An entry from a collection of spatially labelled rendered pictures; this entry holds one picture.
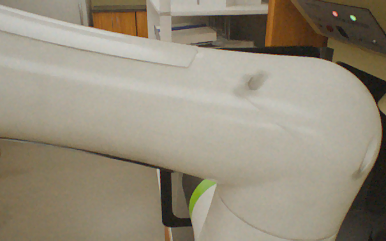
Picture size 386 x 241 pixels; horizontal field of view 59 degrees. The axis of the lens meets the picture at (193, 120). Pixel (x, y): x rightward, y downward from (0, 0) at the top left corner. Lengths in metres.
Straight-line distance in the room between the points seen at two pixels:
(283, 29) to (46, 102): 0.55
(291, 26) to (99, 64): 0.53
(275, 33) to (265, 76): 0.48
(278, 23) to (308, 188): 0.51
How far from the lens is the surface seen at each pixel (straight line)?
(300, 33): 0.72
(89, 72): 0.22
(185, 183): 0.40
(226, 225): 0.26
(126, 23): 5.33
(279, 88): 0.21
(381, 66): 0.57
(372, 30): 0.48
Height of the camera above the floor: 1.52
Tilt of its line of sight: 24 degrees down
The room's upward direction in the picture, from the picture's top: straight up
